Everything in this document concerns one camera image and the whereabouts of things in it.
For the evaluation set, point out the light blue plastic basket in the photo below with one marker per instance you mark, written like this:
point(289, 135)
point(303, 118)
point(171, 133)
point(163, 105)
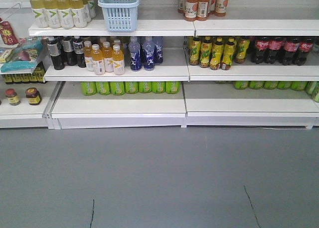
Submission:
point(120, 15)

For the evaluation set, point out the green drink bottle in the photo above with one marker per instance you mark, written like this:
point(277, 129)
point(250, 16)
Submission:
point(131, 87)
point(103, 88)
point(158, 87)
point(172, 87)
point(145, 87)
point(117, 88)
point(88, 88)

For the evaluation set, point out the orange juice white-label bottle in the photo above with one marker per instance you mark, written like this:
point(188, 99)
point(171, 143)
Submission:
point(98, 60)
point(88, 55)
point(118, 60)
point(107, 55)

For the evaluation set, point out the blue sports drink bottle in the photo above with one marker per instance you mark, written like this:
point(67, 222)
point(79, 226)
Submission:
point(149, 51)
point(134, 49)
point(158, 41)

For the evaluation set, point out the yellow lemon tea bottle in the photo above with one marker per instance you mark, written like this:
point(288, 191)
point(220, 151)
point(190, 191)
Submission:
point(242, 46)
point(194, 50)
point(205, 52)
point(228, 53)
point(217, 51)

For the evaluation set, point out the white metal shelving unit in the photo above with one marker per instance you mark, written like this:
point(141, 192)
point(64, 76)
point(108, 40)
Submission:
point(206, 96)

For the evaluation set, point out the dark tea bottle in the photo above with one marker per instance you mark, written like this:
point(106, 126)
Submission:
point(54, 49)
point(79, 51)
point(68, 48)

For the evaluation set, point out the orange C100 juice bottle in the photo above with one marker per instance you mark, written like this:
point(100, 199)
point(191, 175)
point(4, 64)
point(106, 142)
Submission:
point(191, 10)
point(202, 10)
point(221, 7)

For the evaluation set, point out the black cola plastic bottle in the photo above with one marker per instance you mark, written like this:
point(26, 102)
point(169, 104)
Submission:
point(304, 48)
point(290, 47)
point(260, 47)
point(273, 49)

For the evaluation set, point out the pale yellow drink bottle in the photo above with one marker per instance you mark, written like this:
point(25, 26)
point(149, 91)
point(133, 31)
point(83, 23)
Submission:
point(38, 10)
point(52, 13)
point(78, 13)
point(64, 13)

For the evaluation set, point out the red-lid sauce jar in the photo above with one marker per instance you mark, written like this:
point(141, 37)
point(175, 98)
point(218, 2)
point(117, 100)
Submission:
point(33, 96)
point(12, 97)

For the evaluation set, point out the teal snack packet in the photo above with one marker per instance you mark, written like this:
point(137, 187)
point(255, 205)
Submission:
point(26, 56)

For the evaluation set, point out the red snack pouch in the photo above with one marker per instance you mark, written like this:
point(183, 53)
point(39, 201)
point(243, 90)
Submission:
point(7, 33)

